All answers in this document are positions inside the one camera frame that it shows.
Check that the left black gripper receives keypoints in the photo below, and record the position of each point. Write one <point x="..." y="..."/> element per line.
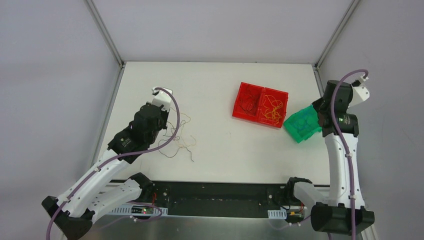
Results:
<point x="154" y="122"/>

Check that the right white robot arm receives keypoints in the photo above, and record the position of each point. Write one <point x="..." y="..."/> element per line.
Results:
<point x="343" y="211"/>

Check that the right red bin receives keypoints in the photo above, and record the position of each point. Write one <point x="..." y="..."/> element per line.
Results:
<point x="273" y="107"/>

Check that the green plastic bin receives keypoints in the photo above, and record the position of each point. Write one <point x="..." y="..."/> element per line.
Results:
<point x="303" y="124"/>

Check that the left red bin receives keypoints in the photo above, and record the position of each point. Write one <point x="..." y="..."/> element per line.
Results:
<point x="247" y="102"/>

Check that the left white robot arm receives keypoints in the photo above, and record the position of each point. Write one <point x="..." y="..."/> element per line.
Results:
<point x="76" y="210"/>

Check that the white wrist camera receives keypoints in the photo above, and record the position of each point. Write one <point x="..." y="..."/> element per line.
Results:
<point x="161" y="98"/>
<point x="360" y="91"/>

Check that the red bin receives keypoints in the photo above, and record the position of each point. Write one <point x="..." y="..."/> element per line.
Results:
<point x="247" y="102"/>
<point x="273" y="107"/>

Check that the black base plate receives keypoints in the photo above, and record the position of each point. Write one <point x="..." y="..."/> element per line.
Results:
<point x="212" y="199"/>

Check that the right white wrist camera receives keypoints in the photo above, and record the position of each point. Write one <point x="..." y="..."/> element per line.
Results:
<point x="360" y="91"/>

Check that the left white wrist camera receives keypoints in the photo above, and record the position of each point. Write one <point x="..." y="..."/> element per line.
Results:
<point x="161" y="98"/>

